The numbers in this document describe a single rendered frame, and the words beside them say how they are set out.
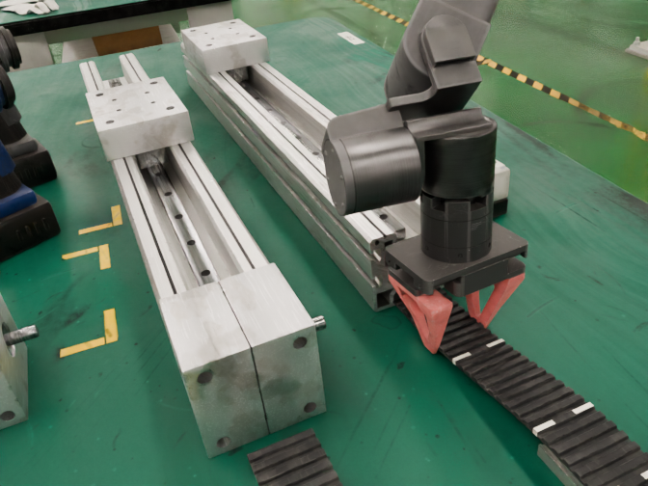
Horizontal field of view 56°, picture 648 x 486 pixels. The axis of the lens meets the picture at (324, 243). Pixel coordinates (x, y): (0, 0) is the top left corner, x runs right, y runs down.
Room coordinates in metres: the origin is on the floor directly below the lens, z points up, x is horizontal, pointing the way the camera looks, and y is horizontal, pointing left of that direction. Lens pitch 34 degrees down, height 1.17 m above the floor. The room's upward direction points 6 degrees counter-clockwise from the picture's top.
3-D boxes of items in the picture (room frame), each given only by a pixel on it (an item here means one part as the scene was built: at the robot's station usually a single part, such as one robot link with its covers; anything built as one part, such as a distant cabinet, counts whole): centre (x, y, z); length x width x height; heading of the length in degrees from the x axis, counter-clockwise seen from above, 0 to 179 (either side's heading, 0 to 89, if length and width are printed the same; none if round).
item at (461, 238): (0.41, -0.11, 0.90); 0.10 x 0.07 x 0.07; 113
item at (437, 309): (0.40, -0.10, 0.83); 0.07 x 0.07 x 0.09; 23
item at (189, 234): (0.78, 0.23, 0.82); 0.80 x 0.10 x 0.09; 20
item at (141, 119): (0.78, 0.23, 0.87); 0.16 x 0.11 x 0.07; 20
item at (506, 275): (0.41, -0.12, 0.83); 0.07 x 0.07 x 0.09; 23
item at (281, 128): (0.84, 0.05, 0.82); 0.80 x 0.10 x 0.09; 20
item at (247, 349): (0.37, 0.06, 0.83); 0.12 x 0.09 x 0.10; 110
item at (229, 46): (1.08, 0.14, 0.87); 0.16 x 0.11 x 0.07; 20
